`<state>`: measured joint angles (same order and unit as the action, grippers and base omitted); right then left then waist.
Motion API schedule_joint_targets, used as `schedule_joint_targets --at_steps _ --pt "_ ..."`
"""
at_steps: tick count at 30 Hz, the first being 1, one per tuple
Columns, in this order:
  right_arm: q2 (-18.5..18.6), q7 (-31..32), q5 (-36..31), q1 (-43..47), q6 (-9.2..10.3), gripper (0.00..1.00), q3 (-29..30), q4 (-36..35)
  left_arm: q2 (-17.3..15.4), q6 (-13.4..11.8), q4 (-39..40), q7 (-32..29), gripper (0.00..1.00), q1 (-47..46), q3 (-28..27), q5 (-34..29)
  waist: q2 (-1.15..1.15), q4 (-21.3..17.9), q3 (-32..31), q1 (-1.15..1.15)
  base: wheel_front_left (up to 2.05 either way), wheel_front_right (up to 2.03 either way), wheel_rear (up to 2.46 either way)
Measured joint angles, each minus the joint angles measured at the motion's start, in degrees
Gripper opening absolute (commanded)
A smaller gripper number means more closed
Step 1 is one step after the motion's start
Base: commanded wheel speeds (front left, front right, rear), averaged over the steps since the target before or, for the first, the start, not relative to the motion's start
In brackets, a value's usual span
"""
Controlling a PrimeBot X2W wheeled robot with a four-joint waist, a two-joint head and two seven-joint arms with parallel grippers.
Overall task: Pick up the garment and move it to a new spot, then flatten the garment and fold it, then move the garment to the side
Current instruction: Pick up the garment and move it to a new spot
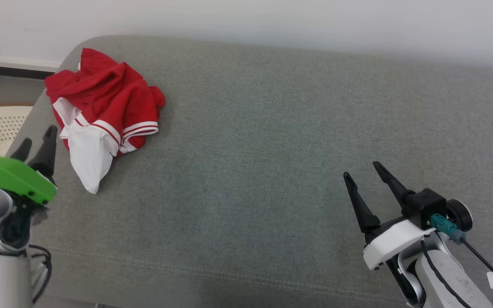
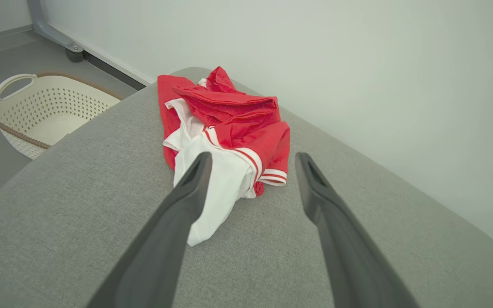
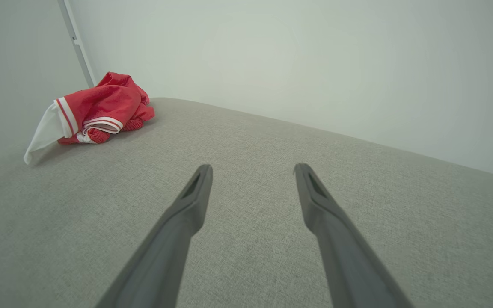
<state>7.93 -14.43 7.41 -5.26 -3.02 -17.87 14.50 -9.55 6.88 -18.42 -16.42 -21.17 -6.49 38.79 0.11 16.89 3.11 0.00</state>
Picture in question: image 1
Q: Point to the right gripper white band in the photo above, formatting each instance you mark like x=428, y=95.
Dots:
x=392, y=244

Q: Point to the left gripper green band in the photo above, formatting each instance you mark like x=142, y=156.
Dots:
x=11, y=175

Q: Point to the red white basketball jersey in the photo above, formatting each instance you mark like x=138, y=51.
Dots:
x=105, y=94

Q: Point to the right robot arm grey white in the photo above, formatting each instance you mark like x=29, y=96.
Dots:
x=447, y=278

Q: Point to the dark baseboard strip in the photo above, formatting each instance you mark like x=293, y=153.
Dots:
x=15, y=70

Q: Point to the grey fabric sofa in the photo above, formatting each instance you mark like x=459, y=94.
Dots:
x=272, y=149

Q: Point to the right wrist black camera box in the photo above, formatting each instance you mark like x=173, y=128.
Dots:
x=426, y=205

